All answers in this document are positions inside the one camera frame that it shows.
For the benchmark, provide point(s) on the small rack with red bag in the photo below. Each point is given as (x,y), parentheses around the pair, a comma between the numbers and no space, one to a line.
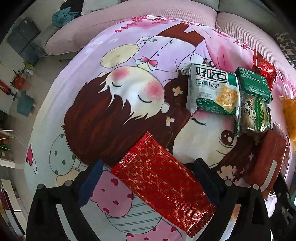
(19,81)

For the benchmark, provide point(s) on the dark green snack packet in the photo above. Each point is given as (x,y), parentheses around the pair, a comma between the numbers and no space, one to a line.
(253,84)

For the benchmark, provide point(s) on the black and white patterned pillow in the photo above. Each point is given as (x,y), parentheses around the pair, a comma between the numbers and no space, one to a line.
(285,46)

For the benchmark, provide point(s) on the red gold-patterned snack packet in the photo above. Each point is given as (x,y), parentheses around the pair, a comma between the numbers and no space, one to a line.
(161,183)

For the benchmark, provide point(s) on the teal stool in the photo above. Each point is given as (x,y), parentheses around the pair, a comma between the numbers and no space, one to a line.
(25,103)

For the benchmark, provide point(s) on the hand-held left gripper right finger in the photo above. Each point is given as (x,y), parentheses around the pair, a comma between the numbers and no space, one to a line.
(209,183)

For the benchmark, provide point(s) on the red-brown snack packet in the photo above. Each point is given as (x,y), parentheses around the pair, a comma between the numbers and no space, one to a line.
(266,157)

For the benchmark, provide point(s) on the grey sofa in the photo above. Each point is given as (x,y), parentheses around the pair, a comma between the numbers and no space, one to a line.
(242,5)

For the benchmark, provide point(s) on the red crinkled snack packet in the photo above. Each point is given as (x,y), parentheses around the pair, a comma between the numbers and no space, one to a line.
(264,69)

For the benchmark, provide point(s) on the pink sofa seat cushion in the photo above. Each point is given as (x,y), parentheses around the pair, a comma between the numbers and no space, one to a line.
(138,7)
(249,30)

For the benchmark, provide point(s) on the white and green biscuit packet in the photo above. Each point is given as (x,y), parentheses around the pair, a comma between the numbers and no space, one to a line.
(208,90)

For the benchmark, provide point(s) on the printed cartoon blanket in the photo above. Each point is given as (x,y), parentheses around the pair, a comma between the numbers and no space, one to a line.
(115,115)

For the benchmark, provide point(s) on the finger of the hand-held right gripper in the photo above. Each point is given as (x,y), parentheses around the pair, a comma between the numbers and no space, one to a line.
(283,208)

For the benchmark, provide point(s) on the yellow transparent snack packet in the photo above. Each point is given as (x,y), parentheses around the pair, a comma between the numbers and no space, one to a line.
(290,115)

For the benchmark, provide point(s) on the white low cabinet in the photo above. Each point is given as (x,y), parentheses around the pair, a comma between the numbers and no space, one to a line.
(11,204)

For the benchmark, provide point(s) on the red canister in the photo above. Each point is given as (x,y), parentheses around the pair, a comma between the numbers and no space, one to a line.
(4,88)

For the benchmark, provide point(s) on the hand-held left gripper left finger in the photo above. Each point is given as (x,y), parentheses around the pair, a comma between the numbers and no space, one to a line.
(91,183)

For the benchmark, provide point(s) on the dark clothing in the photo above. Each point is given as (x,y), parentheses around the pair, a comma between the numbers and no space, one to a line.
(71,4)

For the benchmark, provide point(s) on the dark grey cabinet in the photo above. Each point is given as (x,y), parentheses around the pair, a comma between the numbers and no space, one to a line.
(23,39)

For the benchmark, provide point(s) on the green cow-print snack packet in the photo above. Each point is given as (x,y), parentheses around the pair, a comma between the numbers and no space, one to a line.
(254,113)

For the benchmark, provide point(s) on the teal cloth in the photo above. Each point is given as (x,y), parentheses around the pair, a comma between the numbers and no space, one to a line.
(63,17)

